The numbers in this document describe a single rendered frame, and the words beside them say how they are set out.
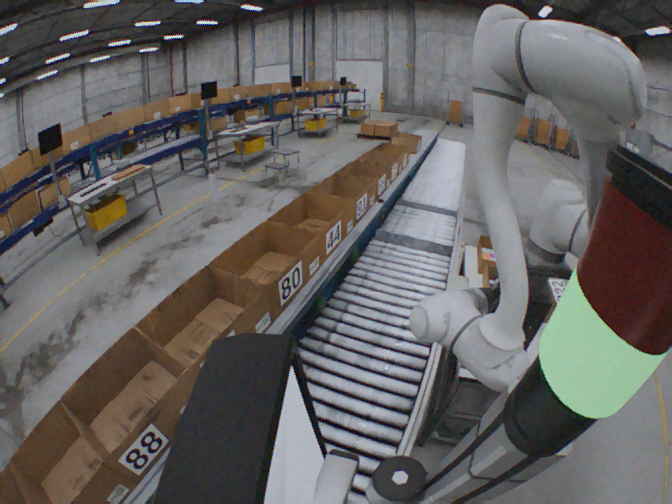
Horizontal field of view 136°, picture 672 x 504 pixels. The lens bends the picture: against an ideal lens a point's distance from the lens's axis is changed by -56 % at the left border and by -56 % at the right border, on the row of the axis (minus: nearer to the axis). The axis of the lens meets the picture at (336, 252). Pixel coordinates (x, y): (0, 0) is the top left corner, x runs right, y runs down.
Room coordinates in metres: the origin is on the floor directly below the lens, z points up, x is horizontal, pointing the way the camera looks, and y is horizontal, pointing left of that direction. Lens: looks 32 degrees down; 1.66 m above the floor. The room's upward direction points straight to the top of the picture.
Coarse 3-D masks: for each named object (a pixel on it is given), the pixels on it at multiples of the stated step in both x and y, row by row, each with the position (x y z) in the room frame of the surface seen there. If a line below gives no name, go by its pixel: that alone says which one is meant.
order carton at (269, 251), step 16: (272, 224) 1.21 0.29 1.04; (240, 240) 1.06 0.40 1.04; (256, 240) 1.16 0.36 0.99; (272, 240) 1.22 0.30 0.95; (288, 240) 1.18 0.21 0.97; (304, 240) 1.15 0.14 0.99; (320, 240) 1.11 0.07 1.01; (224, 256) 0.96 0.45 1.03; (240, 256) 1.04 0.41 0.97; (256, 256) 1.14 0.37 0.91; (272, 256) 1.17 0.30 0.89; (288, 256) 1.17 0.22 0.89; (304, 256) 0.98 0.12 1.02; (320, 256) 1.10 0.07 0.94; (240, 272) 1.03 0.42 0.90; (256, 272) 1.05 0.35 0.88; (272, 272) 1.05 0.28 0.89; (304, 272) 0.97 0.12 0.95; (272, 288) 0.78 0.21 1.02; (272, 304) 0.76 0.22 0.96; (288, 304) 0.85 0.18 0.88
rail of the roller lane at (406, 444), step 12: (456, 240) 1.58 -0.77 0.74; (456, 252) 1.45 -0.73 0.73; (456, 264) 1.31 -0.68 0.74; (432, 348) 0.73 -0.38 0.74; (432, 360) 0.68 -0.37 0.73; (432, 372) 0.61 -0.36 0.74; (420, 384) 0.60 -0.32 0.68; (420, 396) 0.51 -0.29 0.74; (420, 408) 0.47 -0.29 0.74; (408, 420) 0.45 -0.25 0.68; (420, 420) 0.41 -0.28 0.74; (408, 432) 0.37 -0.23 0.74; (408, 444) 0.33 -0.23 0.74
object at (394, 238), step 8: (376, 232) 1.59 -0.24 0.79; (384, 232) 1.57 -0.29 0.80; (392, 232) 1.55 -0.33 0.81; (384, 240) 1.57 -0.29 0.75; (392, 240) 1.55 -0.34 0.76; (400, 240) 1.53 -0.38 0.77; (408, 240) 1.51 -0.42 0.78; (416, 240) 1.49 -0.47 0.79; (424, 240) 1.47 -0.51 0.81; (416, 248) 1.49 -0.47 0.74; (424, 248) 1.47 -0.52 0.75; (432, 248) 1.45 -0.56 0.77; (440, 248) 1.43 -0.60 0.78; (448, 248) 1.41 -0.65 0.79; (448, 256) 1.40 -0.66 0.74
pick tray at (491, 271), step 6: (486, 270) 1.12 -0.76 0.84; (492, 270) 1.15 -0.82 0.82; (486, 276) 1.09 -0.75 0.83; (492, 276) 1.14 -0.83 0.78; (486, 282) 1.05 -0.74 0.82; (552, 294) 0.90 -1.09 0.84; (552, 300) 0.87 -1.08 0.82; (552, 306) 0.84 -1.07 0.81; (552, 312) 0.79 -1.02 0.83; (546, 318) 0.79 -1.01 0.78
